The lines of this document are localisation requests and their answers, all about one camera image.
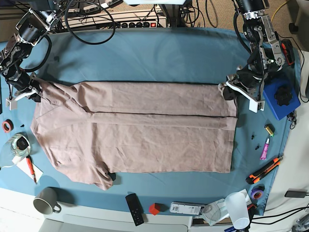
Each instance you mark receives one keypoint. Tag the purple glue tube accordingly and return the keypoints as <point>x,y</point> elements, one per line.
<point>265,150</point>

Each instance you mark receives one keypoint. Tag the orange black hand tool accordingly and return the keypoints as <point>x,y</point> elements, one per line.
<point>287,49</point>

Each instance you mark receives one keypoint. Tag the clear plastic bag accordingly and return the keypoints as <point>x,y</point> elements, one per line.
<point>14,150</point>

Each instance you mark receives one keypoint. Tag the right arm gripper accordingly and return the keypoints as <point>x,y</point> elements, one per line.
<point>25,84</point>

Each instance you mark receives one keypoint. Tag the purple tape roll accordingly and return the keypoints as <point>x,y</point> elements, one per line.
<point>257,192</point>

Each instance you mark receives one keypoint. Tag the white paper note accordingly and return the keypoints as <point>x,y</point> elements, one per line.
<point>22,165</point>

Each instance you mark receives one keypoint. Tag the black power strip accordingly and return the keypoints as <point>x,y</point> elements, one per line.
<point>142,24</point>

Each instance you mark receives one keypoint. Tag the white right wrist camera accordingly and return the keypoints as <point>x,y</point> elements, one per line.
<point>11,103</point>

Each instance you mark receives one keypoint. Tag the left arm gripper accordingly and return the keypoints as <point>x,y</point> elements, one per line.
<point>244,82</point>

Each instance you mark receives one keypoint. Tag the black power adapter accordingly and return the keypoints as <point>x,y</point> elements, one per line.
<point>296,194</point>

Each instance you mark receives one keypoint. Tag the pinkish brown T-shirt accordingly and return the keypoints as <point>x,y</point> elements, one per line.
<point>93,129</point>

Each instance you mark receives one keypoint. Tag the grey ceramic mug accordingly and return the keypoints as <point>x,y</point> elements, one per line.
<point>46,202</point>

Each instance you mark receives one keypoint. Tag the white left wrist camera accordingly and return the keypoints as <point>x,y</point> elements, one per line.
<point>256,106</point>

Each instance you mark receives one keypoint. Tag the red tape roll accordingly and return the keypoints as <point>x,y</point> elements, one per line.
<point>7,126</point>

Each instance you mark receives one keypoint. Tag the blue plastic box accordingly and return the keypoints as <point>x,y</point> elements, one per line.
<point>270,89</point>

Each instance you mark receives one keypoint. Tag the red plastic cube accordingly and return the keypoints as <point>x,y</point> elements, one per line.
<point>154,209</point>

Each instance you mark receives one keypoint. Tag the orange black utility knife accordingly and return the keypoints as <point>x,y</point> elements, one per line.
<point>264,171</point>

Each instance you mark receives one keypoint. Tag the teal table cloth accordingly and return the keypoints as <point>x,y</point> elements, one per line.
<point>154,55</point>

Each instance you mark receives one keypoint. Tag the black remote control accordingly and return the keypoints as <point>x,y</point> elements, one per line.
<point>135,208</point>

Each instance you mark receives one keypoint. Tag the black knob on box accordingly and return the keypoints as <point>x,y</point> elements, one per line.
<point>283,95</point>

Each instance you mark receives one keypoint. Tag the orange pen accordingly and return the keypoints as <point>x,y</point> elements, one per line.
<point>30,166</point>

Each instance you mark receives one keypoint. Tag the translucent plastic cup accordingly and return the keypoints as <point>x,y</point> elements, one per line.
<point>237,209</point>

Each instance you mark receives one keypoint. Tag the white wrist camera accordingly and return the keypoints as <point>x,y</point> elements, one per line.
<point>256,106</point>
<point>11,103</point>

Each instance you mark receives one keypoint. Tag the white barcode label box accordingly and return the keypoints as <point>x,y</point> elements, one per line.
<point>187,208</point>

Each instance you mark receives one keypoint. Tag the yellow black battery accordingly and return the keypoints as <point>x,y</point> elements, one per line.
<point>270,129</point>

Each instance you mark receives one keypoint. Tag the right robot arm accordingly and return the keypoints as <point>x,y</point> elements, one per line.
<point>35,25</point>

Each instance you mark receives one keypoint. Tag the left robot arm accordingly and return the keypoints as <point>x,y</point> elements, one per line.
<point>256,34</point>

